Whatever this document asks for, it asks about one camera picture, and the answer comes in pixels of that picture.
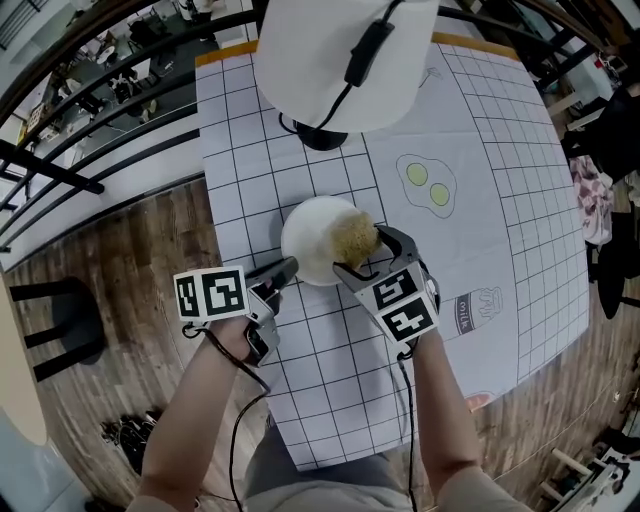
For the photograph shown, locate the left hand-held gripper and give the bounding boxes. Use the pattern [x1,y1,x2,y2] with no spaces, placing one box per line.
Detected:
[173,255,300,369]

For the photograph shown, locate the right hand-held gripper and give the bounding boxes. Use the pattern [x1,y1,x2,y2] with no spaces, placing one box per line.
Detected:
[332,224,442,345]

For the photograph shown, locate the yellow-brown sponge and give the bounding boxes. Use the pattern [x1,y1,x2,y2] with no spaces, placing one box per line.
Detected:
[326,209,384,269]

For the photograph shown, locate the white round plate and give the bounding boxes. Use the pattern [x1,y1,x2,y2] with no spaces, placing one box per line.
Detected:
[280,195,387,288]

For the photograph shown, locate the person's right forearm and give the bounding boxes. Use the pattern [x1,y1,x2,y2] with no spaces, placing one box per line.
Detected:
[398,328,487,512]

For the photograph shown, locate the person's left forearm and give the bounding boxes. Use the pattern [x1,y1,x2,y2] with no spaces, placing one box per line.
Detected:
[138,315,252,512]

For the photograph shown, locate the white checkered tablecloth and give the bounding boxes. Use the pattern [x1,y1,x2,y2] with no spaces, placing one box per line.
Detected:
[194,42,592,472]

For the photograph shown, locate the person's grey shorts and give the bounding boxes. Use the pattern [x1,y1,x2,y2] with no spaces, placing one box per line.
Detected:
[243,423,392,494]

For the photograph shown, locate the white shade table lamp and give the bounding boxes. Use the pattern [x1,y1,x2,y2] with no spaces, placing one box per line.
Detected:
[254,0,441,152]

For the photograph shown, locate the pink patterned cloth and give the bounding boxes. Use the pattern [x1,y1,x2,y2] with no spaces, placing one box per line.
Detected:
[569,155,614,247]

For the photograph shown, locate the white table with yellow edge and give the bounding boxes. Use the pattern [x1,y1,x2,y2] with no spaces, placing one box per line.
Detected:
[194,30,520,70]

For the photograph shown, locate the person's beige shirt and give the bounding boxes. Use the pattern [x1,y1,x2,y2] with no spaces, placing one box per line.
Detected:
[124,463,532,512]

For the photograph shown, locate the round beige table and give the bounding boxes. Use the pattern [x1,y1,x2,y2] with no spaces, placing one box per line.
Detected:
[0,272,107,447]

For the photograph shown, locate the black railing with brown handrail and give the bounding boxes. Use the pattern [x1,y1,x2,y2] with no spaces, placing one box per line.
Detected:
[0,0,640,252]

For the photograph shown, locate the light wooden rack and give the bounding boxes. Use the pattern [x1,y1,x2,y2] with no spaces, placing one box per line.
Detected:
[538,438,640,512]

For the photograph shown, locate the pale grey cabinet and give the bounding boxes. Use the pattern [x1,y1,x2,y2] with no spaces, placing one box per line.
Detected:
[0,403,92,512]

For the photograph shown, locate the left hand-held gripper black cable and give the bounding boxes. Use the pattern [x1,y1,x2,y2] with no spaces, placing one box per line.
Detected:
[182,322,274,506]

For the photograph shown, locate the hand-held gripper black cable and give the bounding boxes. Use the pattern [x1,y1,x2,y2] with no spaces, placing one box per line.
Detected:
[397,339,420,512]
[182,322,274,506]

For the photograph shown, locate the right hand-held gripper black cable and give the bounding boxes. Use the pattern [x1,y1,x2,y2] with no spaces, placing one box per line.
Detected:
[397,339,420,512]

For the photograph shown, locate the pile of black cables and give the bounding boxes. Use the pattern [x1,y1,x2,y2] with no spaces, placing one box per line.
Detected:
[98,408,162,477]

